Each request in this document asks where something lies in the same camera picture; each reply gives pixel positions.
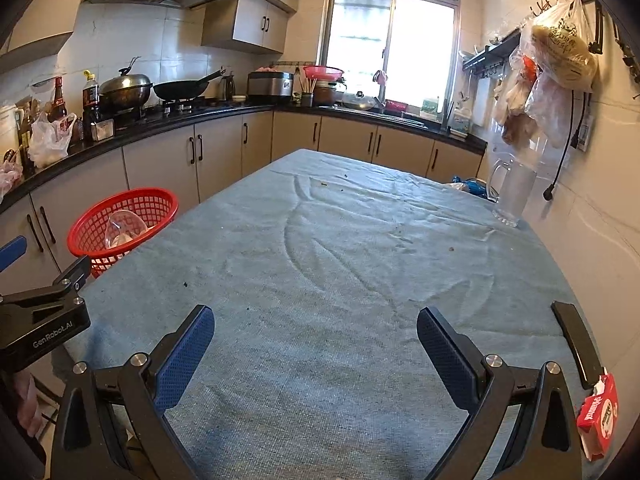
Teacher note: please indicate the person's left hand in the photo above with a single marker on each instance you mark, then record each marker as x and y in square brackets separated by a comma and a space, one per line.
[30, 405]

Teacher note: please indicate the steel pot with lid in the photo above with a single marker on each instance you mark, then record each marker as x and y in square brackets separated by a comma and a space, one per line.
[359, 101]

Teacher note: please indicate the gas stove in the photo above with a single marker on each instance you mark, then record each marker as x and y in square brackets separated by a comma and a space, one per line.
[185, 107]

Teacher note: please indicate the yellowish hanging plastic bag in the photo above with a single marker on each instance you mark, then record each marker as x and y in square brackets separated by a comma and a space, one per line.
[562, 50]

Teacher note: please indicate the steel wok with lid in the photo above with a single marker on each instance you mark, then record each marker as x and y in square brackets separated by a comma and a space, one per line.
[125, 87]

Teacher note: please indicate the clear plastic container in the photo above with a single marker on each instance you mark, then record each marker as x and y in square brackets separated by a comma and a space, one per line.
[125, 225]

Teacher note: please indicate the dark brown pot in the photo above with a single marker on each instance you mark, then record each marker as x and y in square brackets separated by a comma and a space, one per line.
[327, 94]

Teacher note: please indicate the clear glass pitcher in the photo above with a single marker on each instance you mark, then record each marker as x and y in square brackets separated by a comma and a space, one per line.
[515, 195]

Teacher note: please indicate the red colander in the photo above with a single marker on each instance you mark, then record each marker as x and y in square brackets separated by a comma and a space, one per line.
[324, 72]

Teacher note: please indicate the beige counter cabinets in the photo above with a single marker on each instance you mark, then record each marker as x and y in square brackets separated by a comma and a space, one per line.
[220, 145]

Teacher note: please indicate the chopstick holder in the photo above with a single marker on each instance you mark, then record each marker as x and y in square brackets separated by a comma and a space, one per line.
[306, 95]

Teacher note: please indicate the sink faucet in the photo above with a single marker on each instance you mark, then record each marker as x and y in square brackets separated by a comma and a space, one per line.
[381, 87]

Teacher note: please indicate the blue plastic bag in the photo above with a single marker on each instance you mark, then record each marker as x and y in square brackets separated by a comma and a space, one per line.
[470, 185]

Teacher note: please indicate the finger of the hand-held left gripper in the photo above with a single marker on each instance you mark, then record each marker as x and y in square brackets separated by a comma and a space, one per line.
[14, 252]
[75, 272]

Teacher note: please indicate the beige wall cabinet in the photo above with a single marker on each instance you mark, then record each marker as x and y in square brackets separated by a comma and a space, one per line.
[245, 20]

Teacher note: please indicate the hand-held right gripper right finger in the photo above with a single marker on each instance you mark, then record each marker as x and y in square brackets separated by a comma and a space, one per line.
[447, 360]

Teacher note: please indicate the red white tissue packet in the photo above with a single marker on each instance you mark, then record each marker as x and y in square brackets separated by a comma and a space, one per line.
[597, 417]

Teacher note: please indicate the dark yellow-cap bottle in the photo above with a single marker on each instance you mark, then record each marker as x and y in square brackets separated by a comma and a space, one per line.
[91, 105]

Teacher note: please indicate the white plastic shopping bag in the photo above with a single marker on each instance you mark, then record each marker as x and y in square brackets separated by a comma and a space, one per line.
[50, 142]

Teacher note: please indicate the dark red-label sauce bottle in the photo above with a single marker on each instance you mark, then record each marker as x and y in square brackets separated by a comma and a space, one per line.
[58, 102]

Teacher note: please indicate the green sponge pack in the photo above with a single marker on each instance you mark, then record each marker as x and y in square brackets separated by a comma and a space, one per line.
[430, 109]

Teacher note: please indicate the black frying wok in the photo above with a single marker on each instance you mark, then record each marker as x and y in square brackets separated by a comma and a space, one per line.
[180, 90]

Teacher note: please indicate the steel kettle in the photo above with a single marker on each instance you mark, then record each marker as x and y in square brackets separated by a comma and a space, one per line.
[227, 87]

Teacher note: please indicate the black rectangular device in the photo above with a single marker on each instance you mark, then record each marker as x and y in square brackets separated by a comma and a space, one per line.
[577, 342]

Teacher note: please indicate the knife rack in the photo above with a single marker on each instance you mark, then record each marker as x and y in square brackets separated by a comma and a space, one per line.
[460, 119]

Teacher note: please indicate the black wall rack shelf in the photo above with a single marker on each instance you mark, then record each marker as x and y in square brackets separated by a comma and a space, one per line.
[492, 52]

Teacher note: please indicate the small white condiment box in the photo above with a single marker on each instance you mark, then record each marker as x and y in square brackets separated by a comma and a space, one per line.
[104, 131]

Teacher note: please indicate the black wall hook rail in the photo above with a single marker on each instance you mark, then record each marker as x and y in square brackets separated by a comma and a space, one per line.
[595, 10]

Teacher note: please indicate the group of oil bottles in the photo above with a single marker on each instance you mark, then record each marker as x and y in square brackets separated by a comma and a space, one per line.
[22, 140]

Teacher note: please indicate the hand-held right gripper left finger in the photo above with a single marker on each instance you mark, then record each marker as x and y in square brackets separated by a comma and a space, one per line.
[185, 355]

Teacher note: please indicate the pink plastic bag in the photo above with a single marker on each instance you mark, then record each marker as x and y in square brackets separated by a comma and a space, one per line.
[9, 177]

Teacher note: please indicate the blue-grey table cloth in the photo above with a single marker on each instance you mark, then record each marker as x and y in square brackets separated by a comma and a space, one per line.
[330, 270]

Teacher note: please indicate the kitchen window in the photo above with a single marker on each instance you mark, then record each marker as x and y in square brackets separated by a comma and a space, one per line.
[390, 45]

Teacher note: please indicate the red plastic basket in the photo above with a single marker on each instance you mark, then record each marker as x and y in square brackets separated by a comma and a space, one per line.
[140, 205]

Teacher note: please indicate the silver black rice cooker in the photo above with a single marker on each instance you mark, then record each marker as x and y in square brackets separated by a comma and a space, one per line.
[270, 87]

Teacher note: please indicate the clear hanging plastic bags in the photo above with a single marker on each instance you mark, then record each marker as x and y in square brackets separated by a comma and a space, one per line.
[525, 105]

